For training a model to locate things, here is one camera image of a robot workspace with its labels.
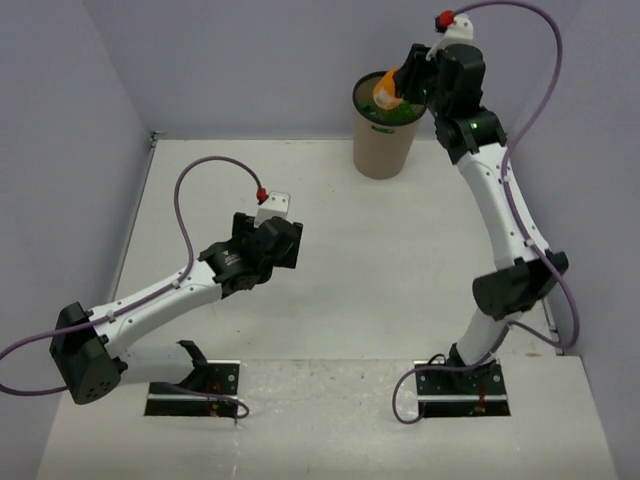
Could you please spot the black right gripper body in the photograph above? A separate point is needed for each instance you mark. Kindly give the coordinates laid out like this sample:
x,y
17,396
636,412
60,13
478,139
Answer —
x,y
439,97

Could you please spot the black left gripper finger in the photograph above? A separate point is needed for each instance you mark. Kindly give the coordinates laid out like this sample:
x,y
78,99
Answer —
x,y
242,225
291,258

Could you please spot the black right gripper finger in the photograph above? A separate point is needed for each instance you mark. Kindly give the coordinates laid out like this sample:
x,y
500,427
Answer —
x,y
418,66
412,86

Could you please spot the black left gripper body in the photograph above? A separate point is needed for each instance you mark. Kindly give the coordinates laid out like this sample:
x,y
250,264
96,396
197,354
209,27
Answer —
x,y
267,271

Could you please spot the green bottle front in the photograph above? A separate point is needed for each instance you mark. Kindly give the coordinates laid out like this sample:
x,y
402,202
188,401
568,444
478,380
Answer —
x,y
403,113

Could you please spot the orange bottle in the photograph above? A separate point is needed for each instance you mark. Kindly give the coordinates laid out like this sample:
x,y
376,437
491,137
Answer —
x,y
384,93

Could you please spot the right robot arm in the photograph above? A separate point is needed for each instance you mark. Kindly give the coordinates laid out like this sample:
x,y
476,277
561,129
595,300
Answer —
x,y
525,267

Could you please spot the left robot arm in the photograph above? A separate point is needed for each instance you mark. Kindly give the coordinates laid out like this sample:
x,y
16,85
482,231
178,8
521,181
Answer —
x,y
94,349

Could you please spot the brown cardboard bin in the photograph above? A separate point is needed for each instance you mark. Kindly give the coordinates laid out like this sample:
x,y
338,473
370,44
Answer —
x,y
380,150

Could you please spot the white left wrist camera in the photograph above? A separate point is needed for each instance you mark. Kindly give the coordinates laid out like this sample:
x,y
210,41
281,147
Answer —
x,y
276,205

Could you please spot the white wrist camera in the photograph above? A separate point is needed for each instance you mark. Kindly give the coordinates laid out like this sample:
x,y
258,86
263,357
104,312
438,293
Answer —
x,y
276,205
454,29

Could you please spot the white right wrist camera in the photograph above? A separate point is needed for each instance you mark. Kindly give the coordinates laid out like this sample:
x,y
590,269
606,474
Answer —
x,y
454,29

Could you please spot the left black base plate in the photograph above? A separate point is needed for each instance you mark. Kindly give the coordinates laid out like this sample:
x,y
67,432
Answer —
x,y
218,378

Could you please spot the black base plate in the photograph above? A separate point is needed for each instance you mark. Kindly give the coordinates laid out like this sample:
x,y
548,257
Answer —
x,y
218,378
480,393

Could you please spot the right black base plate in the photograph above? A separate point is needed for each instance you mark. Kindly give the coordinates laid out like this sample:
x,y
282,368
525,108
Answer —
x,y
480,393

